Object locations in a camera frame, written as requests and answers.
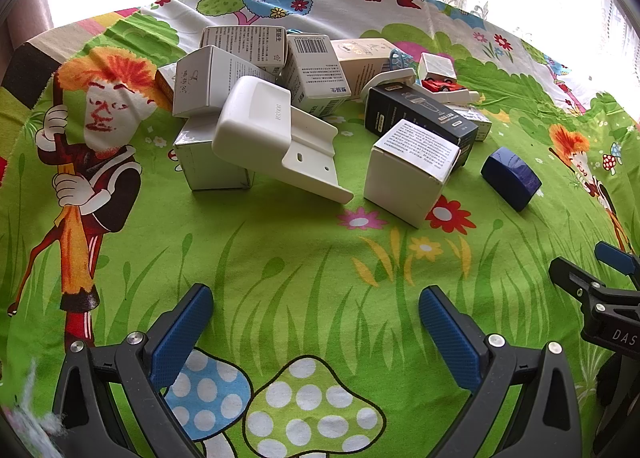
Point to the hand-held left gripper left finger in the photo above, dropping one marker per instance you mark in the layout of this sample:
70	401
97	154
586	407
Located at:
180	333

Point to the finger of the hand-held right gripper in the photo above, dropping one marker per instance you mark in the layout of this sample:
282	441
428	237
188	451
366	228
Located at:
617	258
570	275

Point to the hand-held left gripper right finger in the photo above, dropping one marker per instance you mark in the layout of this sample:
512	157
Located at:
450	338

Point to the pale grey cardboard box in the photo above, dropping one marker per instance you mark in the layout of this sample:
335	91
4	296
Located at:
210	168

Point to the red toy car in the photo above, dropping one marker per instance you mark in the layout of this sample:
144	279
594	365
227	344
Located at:
440	85

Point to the white box with logo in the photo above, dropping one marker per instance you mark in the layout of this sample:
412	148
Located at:
210	78

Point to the navy blue box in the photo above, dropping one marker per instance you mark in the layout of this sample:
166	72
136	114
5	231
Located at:
512	178

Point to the green cartoon printed cloth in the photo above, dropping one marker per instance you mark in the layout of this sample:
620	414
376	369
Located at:
300	248

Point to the white box with text label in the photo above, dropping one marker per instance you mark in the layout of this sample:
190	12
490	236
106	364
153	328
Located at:
400	173

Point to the narrow white printed box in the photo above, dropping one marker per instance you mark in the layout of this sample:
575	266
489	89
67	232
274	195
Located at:
475	123

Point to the black cardboard box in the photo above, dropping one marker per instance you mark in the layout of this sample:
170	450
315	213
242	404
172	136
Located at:
410	110

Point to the small white box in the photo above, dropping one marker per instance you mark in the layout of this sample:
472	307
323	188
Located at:
437	67

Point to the orange box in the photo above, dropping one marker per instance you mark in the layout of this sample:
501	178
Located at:
164	83

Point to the light blue plastic basket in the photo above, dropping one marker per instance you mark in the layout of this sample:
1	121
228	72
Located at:
400	60

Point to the cream printed cardboard box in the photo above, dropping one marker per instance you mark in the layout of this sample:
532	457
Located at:
362	63

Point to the white box with barcode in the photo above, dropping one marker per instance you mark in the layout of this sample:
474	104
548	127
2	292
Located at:
315	70

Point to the white box with black text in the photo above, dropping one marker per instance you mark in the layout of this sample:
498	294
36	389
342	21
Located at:
245	43

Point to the large white plastic wall holder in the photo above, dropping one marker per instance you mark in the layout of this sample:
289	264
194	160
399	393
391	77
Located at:
255	123

